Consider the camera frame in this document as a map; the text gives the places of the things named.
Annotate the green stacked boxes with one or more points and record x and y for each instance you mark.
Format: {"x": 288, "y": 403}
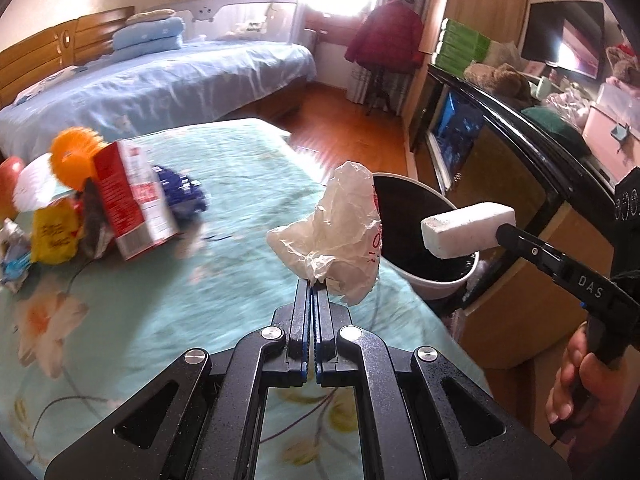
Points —
{"x": 458, "y": 46}

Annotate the wooden headboard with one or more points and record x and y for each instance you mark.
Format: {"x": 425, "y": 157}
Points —
{"x": 75, "y": 42}

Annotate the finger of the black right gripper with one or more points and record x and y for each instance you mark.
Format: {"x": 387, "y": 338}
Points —
{"x": 546, "y": 258}

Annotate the yellow snack packet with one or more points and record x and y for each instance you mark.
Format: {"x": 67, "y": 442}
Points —
{"x": 55, "y": 232}

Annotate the printed paper ball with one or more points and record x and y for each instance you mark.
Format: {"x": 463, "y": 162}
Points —
{"x": 16, "y": 251}

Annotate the orange spiky ball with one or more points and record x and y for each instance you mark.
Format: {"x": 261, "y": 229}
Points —
{"x": 72, "y": 152}

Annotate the dark green cushion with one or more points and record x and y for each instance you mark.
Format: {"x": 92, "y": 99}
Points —
{"x": 560, "y": 130}

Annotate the white bed guard rail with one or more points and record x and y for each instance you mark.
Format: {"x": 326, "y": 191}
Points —
{"x": 241, "y": 20}

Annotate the white foam fruit net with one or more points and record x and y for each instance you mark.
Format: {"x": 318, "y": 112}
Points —
{"x": 37, "y": 186}

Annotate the blue snack wrapper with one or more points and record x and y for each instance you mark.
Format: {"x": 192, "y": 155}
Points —
{"x": 184, "y": 195}

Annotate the dark red hanging jacket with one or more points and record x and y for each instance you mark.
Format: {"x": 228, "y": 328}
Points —
{"x": 390, "y": 37}

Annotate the pink storage box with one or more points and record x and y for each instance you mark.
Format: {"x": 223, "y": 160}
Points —
{"x": 612, "y": 128}

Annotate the blue folded pillow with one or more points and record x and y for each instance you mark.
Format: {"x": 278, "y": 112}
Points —
{"x": 149, "y": 37}

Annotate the green floral bed cover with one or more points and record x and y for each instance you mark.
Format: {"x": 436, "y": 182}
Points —
{"x": 79, "y": 339}

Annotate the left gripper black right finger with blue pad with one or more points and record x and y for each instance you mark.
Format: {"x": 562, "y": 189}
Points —
{"x": 419, "y": 416}

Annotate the brown plush toy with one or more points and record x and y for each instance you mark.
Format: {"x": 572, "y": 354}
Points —
{"x": 503, "y": 81}

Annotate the white plastic bag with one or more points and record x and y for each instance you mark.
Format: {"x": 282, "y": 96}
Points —
{"x": 340, "y": 243}

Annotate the blue bed cover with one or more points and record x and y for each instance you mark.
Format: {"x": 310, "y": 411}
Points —
{"x": 200, "y": 82}

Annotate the person's right hand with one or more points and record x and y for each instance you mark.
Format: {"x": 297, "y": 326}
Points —
{"x": 595, "y": 396}

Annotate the red white carton box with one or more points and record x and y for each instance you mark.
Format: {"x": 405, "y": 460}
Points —
{"x": 133, "y": 198}

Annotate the black glass TV cabinet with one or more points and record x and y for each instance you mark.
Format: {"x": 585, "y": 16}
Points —
{"x": 473, "y": 147}

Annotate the red yellow apple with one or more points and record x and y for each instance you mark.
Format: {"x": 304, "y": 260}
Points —
{"x": 10, "y": 170}

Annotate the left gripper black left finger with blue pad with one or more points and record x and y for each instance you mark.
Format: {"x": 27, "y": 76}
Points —
{"x": 201, "y": 417}

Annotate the black flat screen television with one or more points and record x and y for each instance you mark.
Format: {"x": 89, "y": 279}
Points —
{"x": 567, "y": 34}

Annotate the white foam block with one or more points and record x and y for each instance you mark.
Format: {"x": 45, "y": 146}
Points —
{"x": 465, "y": 231}

